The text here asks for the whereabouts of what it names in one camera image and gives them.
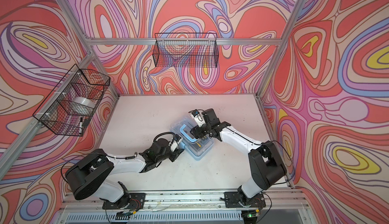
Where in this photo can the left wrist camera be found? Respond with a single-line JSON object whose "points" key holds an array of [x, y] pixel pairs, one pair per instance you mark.
{"points": [[177, 139]]}

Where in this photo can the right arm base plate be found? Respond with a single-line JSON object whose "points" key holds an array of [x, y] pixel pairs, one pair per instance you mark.
{"points": [[238, 200]]}

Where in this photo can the left wire basket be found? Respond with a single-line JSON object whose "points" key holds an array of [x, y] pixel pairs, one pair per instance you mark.
{"points": [[61, 115]]}

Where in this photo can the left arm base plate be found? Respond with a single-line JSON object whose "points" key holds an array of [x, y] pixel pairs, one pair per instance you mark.
{"points": [[131, 201]]}

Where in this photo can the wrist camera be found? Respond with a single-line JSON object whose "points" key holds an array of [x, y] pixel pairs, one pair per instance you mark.
{"points": [[177, 139], [197, 117]]}

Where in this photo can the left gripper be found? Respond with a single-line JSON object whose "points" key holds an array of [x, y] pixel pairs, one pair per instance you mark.
{"points": [[176, 154]]}

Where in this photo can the back wire basket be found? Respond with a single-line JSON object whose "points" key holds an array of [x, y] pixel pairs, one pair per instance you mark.
{"points": [[186, 50]]}

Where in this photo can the blue plastic tool box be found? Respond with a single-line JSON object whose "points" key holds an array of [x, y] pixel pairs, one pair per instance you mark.
{"points": [[197, 148]]}

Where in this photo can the aluminium front rail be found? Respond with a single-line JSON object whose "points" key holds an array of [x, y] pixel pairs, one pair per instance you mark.
{"points": [[276, 206]]}

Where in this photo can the silver tape roll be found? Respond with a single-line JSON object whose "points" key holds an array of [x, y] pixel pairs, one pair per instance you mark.
{"points": [[84, 102]]}

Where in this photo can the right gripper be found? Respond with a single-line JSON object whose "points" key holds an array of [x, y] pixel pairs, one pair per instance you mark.
{"points": [[197, 133]]}

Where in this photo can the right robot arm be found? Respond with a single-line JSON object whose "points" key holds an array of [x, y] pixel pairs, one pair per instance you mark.
{"points": [[266, 163]]}

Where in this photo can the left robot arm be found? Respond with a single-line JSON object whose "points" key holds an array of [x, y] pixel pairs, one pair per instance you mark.
{"points": [[89, 176]]}

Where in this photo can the wire basket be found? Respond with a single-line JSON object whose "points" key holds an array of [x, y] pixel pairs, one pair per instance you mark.
{"points": [[61, 115], [186, 50]]}

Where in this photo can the black marker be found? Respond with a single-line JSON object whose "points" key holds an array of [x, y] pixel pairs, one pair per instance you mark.
{"points": [[80, 126]]}

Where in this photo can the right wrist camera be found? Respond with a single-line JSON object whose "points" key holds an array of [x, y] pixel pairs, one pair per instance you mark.
{"points": [[197, 117]]}

